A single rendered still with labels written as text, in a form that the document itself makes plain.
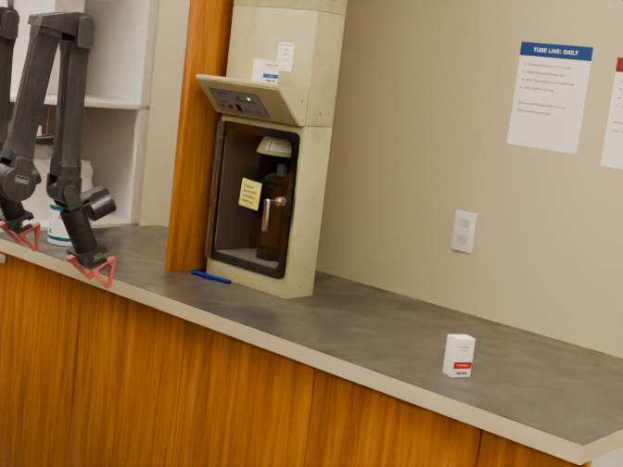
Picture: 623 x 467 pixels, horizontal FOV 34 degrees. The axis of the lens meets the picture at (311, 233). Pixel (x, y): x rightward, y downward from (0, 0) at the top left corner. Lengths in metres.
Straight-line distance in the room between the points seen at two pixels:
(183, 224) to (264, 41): 0.58
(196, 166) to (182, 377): 0.63
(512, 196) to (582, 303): 0.35
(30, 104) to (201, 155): 0.75
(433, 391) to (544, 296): 0.75
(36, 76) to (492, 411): 1.22
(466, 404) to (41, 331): 1.52
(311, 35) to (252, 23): 0.22
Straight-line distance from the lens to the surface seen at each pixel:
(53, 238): 3.25
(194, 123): 2.95
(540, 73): 2.82
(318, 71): 2.74
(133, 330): 2.85
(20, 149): 2.37
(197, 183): 2.98
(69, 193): 2.43
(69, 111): 2.42
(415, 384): 2.17
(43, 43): 2.38
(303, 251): 2.80
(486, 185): 2.89
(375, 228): 3.12
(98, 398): 3.01
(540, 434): 2.03
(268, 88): 2.66
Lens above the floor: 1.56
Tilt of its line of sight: 9 degrees down
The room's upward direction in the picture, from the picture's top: 7 degrees clockwise
